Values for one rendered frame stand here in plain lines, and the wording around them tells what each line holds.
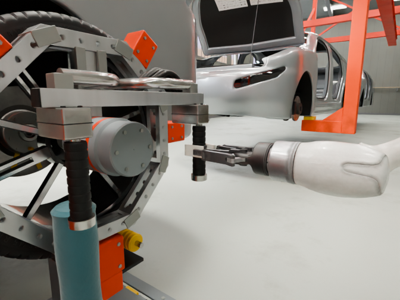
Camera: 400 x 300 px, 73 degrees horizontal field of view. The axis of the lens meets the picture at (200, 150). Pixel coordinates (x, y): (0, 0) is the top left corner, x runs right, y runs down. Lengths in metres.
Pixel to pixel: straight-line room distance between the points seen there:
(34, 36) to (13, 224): 0.40
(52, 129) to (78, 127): 0.04
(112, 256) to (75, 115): 0.51
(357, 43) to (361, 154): 3.59
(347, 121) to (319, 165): 3.52
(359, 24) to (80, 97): 3.87
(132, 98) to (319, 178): 0.39
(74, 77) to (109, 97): 0.07
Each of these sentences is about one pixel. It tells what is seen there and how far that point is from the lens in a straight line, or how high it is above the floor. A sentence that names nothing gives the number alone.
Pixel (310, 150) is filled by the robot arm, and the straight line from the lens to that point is 0.56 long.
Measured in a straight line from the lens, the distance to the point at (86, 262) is 0.66.
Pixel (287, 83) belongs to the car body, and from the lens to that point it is 3.25.
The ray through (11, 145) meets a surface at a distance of 1.11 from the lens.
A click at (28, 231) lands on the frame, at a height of 0.68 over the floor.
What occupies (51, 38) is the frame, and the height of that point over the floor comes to 1.09.
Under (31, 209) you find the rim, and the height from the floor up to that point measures 0.69.
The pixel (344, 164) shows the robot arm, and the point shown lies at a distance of 0.54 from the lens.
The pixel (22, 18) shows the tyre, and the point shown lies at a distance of 0.79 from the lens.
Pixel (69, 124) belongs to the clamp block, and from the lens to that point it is 0.46.
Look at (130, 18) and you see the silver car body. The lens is 1.33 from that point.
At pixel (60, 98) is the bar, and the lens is 0.49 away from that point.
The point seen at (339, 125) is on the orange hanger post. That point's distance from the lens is 4.08.
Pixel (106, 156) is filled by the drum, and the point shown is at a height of 0.84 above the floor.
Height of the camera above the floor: 0.96
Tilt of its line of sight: 10 degrees down
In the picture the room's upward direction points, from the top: straight up
